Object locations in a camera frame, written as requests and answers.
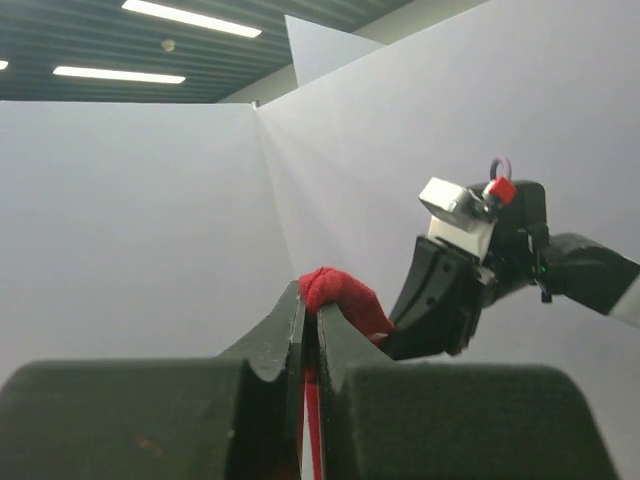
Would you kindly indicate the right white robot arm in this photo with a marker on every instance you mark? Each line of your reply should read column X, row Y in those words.
column 573, row 266

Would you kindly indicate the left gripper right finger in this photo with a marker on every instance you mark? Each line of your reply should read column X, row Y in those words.
column 383, row 419

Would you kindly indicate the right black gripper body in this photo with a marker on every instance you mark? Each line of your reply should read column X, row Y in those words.
column 520, row 233

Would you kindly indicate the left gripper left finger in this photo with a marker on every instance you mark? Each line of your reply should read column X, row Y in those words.
column 236, row 415

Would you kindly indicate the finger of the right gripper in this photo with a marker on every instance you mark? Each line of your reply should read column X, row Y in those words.
column 469, row 299
column 422, row 314

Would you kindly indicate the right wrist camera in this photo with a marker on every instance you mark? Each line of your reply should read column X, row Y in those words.
column 459, row 217

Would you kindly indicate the red t shirt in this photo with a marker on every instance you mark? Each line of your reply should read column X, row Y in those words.
column 360, row 306

